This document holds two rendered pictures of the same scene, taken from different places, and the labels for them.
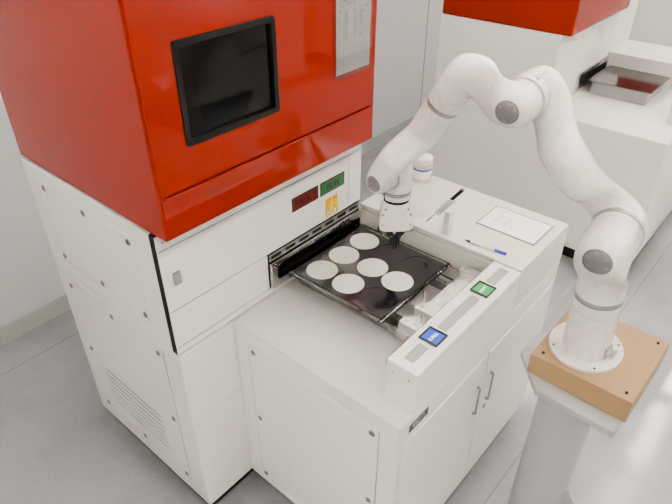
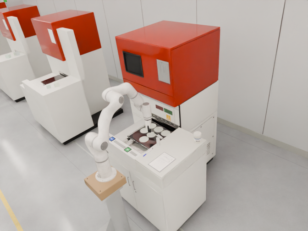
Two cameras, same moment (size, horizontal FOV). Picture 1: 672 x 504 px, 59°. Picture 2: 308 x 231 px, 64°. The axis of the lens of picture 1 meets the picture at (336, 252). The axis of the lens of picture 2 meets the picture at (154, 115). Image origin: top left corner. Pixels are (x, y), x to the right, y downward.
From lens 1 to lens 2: 2.94 m
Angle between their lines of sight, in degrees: 78
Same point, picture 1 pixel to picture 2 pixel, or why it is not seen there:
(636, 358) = (97, 184)
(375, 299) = (136, 134)
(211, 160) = (130, 77)
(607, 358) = (99, 177)
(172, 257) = not seen: hidden behind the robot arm
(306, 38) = (149, 65)
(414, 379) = not seen: hidden behind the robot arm
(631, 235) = (88, 138)
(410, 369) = not seen: hidden behind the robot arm
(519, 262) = (139, 159)
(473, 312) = (118, 146)
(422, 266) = (150, 144)
